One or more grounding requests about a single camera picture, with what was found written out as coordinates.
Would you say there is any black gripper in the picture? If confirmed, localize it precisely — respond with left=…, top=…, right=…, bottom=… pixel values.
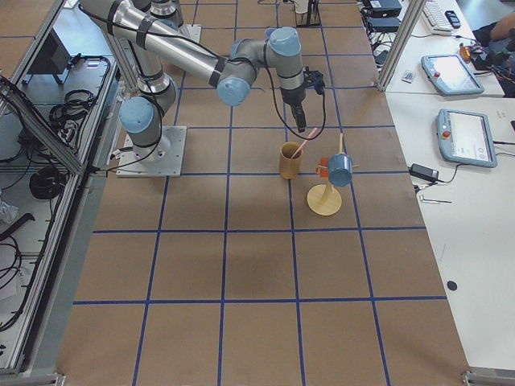
left=280, top=86, right=307, bottom=132

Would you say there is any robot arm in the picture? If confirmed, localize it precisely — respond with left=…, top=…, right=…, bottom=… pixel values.
left=80, top=1, right=307, bottom=133

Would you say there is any bamboo chopstick holder cup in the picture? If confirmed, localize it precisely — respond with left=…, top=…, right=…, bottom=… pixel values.
left=279, top=142, right=303, bottom=179

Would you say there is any orange mug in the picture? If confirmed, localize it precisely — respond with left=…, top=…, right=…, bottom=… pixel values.
left=315, top=158, right=329, bottom=179

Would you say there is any blue mug on stand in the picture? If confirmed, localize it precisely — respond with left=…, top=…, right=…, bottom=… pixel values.
left=328, top=153, right=353, bottom=187

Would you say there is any wooden mug tree stand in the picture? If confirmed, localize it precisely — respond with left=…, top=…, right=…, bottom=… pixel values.
left=307, top=133, right=346, bottom=216

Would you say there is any black power adapter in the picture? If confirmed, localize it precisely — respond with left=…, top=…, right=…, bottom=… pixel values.
left=409, top=163, right=439, bottom=183

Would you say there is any upper teach pendant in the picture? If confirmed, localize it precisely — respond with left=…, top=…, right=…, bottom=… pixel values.
left=421, top=55, right=484, bottom=96

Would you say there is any teach pendant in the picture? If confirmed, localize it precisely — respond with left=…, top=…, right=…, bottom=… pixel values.
left=436, top=109, right=497, bottom=168
left=421, top=55, right=484, bottom=96

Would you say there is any lower teach pendant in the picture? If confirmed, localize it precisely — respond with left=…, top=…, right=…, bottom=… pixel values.
left=436, top=109, right=497, bottom=168

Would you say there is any white keyboard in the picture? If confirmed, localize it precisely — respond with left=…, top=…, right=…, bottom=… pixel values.
left=421, top=1, right=454, bottom=35

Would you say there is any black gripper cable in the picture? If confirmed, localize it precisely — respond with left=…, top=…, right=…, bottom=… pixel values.
left=261, top=66, right=328, bottom=142

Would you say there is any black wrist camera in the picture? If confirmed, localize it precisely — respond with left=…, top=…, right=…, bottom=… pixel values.
left=303, top=67, right=325, bottom=95

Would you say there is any black wire mug rack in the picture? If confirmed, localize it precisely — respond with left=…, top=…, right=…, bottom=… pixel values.
left=292, top=0, right=321, bottom=27

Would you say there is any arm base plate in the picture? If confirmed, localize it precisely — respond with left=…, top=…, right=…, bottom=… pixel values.
left=115, top=125, right=187, bottom=178

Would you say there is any aluminium frame post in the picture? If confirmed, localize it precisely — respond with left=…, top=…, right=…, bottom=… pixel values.
left=377, top=0, right=426, bottom=92

